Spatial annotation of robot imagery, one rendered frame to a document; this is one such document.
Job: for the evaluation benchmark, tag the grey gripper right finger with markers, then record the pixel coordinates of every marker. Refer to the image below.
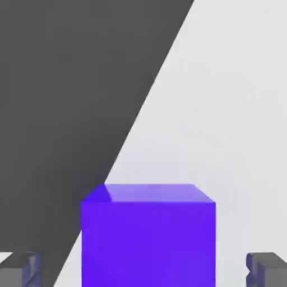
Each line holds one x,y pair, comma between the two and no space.
269,273

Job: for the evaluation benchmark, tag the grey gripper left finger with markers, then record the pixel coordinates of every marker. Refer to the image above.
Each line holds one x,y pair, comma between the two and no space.
13,273

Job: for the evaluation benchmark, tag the small purple cube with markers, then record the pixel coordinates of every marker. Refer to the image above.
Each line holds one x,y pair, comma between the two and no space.
148,242

